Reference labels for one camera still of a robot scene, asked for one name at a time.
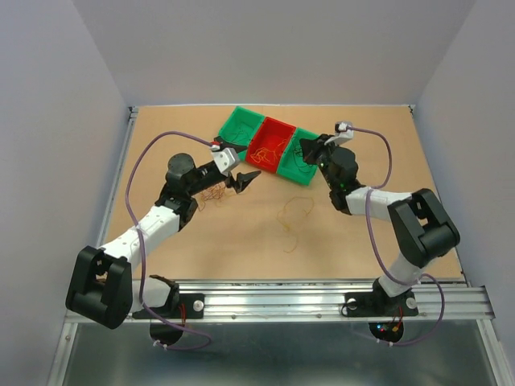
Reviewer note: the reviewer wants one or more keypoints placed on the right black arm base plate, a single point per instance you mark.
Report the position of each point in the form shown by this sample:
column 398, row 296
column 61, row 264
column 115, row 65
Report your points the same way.
column 375, row 305

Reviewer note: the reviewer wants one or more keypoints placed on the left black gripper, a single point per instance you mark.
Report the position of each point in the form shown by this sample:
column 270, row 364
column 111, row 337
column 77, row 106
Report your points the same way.
column 242, row 180

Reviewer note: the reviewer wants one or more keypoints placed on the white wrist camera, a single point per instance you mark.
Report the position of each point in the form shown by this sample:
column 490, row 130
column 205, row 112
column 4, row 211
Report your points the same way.
column 224, row 155
column 343, row 133

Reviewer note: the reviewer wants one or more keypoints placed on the left green plastic bin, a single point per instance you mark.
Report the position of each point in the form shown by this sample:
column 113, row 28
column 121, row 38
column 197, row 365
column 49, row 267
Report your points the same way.
column 241, row 126

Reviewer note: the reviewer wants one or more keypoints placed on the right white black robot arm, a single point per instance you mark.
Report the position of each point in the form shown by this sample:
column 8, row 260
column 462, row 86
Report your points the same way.
column 422, row 227

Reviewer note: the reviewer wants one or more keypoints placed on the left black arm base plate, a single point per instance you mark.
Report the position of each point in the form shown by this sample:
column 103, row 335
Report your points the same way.
column 183, row 306

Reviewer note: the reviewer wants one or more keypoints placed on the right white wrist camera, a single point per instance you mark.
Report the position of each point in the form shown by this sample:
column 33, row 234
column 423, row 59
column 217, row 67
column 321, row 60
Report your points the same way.
column 343, row 133

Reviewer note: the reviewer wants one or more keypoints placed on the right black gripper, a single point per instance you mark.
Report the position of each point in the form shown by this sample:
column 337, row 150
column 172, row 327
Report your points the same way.
column 312, row 146

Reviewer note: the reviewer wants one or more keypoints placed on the green plastic bin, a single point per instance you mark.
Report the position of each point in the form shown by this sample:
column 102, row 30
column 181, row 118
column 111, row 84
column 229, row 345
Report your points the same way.
column 291, row 165
column 241, row 126

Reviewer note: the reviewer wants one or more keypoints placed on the aluminium mounting rail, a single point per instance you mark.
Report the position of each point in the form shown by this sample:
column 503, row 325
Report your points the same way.
column 321, row 301

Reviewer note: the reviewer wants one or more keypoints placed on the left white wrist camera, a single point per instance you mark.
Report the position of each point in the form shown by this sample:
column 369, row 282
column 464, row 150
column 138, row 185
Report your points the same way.
column 224, row 155

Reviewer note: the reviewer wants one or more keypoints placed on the right green plastic bin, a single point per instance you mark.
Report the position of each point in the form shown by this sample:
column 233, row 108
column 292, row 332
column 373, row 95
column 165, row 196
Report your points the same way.
column 291, row 165

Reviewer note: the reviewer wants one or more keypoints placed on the red plastic bin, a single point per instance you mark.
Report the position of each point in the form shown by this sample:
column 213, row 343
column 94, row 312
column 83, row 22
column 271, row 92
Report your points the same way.
column 268, row 144

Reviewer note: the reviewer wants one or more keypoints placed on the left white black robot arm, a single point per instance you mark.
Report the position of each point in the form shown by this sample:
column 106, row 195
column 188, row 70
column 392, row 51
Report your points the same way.
column 102, row 287

